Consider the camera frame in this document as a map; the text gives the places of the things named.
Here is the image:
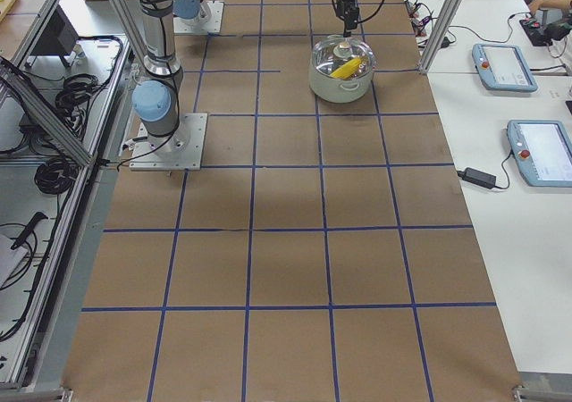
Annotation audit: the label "black monitor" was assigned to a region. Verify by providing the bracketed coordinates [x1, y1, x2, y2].
[30, 5, 80, 67]

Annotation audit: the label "teach pendant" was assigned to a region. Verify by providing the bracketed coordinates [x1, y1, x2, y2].
[507, 120, 571, 188]
[472, 44, 538, 93]

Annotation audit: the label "near teach pendant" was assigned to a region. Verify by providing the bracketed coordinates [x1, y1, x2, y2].
[507, 120, 571, 188]

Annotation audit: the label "glass pot lid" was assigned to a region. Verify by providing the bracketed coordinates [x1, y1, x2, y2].
[310, 35, 377, 80]

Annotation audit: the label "black power adapter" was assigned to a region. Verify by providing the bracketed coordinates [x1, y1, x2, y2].
[457, 167, 496, 189]

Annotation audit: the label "far teach pendant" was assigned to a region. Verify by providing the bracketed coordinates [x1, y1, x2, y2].
[472, 44, 538, 93]

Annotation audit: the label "pale green cooking pot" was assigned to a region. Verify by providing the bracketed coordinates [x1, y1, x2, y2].
[308, 60, 374, 104]

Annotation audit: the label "aluminium frame rail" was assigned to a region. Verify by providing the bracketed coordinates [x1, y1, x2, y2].
[1, 57, 95, 167]

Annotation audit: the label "aluminium frame post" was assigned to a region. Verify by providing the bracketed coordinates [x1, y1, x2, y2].
[418, 0, 461, 74]

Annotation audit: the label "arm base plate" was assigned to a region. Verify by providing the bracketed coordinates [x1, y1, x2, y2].
[128, 113, 207, 171]
[173, 0, 224, 36]

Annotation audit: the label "coiled black cables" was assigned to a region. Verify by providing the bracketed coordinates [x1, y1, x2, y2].
[35, 156, 77, 197]

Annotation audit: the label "yellow corn cob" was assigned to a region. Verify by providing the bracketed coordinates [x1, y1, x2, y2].
[330, 57, 368, 80]

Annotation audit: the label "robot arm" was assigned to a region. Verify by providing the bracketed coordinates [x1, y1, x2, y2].
[173, 0, 212, 26]
[132, 0, 359, 152]

